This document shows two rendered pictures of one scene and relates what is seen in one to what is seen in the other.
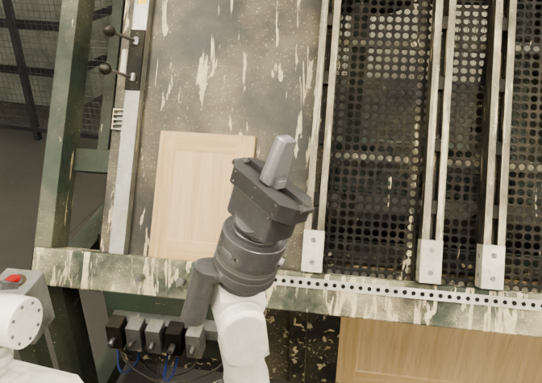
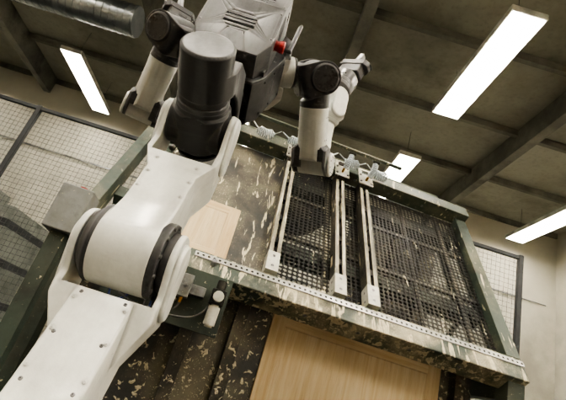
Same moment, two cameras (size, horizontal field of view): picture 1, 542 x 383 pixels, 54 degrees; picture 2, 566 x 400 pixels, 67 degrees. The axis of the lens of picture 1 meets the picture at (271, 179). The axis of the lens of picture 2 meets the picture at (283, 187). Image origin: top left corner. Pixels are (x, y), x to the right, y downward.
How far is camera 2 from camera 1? 1.60 m
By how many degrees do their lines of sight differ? 54
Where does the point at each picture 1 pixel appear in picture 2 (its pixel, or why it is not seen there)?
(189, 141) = not seen: hidden behind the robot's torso
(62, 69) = (136, 147)
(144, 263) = not seen: hidden behind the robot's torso
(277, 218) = (363, 62)
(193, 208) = (195, 227)
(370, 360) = not seen: outside the picture
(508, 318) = (384, 325)
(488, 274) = (371, 297)
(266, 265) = (354, 79)
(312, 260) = (273, 264)
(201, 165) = (205, 211)
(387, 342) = (291, 386)
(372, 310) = (306, 301)
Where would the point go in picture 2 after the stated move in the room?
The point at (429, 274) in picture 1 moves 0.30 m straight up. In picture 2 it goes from (340, 289) to (353, 230)
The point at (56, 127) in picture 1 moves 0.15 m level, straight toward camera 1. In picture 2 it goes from (121, 164) to (134, 160)
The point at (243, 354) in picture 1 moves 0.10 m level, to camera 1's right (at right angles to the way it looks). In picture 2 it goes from (339, 106) to (364, 119)
